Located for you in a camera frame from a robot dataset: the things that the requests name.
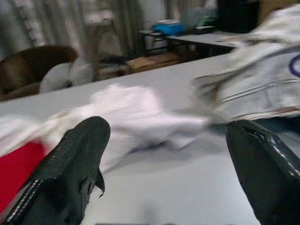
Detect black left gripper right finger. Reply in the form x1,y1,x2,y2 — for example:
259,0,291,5
226,119,300,225

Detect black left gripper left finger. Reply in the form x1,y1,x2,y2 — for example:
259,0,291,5
2,116,111,225

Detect red garment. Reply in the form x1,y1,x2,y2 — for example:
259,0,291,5
0,140,46,208

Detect white garment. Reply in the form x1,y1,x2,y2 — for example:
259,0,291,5
0,84,211,174

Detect grey pillow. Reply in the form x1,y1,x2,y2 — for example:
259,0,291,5
69,58,95,85
39,63,71,92

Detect cream denim jeans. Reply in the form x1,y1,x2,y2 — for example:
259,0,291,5
194,4,300,125

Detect brown leather armchair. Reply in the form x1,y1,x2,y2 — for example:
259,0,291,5
0,45,79,101

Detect brown cardboard box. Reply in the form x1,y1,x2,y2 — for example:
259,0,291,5
126,52,181,74

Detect black metal rack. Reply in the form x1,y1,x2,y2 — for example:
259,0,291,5
137,29,170,56

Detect grey desk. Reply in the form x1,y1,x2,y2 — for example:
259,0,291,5
164,30,250,57

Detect black box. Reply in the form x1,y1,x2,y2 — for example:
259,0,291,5
217,0,261,33

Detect blue plastic container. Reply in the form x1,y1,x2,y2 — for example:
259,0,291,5
152,20,184,36

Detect green cloth bundle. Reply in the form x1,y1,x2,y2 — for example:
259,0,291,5
180,8,218,31

